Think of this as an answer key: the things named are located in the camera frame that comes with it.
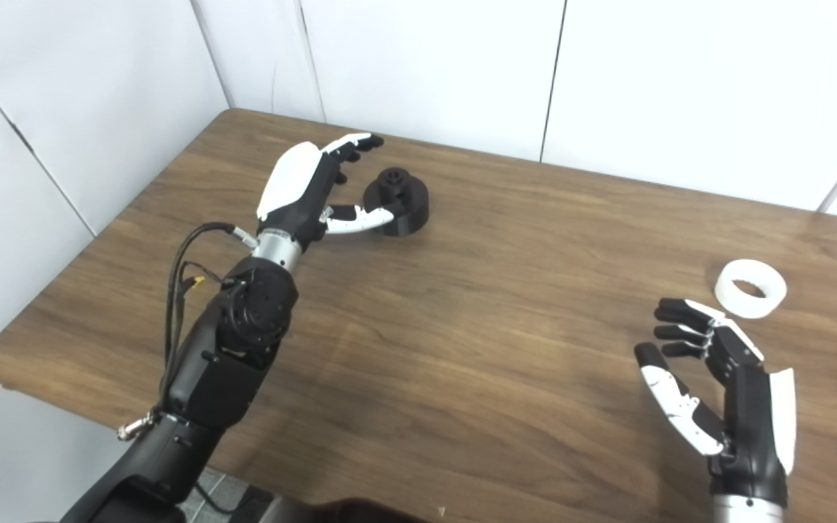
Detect black and white left hand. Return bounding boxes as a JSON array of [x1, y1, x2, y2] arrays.
[[256, 133, 395, 251]]

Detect black and white right hand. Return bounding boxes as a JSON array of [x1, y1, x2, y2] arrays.
[[634, 298, 797, 508]]

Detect round black stepped part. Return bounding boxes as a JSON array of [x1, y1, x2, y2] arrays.
[[363, 167, 430, 238]]

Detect white toothed ring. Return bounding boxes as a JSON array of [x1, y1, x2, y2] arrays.
[[714, 259, 788, 320]]

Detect dark robot torso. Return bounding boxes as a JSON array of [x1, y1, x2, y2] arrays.
[[259, 496, 434, 523]]

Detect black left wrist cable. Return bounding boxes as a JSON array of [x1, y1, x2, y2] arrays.
[[117, 222, 259, 442]]

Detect thin left arm wires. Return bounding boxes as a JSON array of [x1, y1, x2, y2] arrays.
[[179, 261, 245, 342]]

